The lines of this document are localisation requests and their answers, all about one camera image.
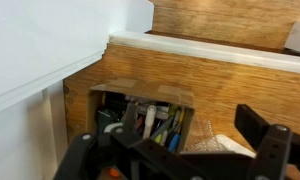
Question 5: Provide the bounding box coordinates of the grey marker black print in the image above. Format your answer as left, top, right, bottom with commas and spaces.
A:
171, 109, 182, 129

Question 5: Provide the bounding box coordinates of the white marker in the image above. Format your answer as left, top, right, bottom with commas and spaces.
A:
142, 104, 158, 140

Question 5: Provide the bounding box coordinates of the blue grey ballpoint pen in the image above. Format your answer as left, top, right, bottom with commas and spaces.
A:
149, 116, 175, 141

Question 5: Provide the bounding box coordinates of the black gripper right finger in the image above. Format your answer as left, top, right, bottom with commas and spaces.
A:
234, 103, 300, 180

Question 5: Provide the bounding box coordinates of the cardboard box of pens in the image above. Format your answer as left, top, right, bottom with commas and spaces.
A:
86, 78, 196, 155

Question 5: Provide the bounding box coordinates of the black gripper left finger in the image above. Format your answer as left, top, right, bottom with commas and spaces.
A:
53, 126, 255, 180

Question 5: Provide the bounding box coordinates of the white alcove side post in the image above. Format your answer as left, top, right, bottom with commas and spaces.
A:
0, 0, 155, 180

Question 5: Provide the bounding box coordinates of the blue capped grey marker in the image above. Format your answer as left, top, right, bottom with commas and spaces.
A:
167, 133, 182, 154

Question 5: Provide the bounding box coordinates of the clear plastic bag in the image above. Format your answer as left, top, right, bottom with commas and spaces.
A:
184, 116, 258, 159

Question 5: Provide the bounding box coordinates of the yellow pencil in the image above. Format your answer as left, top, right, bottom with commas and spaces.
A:
178, 108, 186, 127

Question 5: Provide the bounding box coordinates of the lime green highlighter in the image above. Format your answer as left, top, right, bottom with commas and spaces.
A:
154, 133, 164, 145

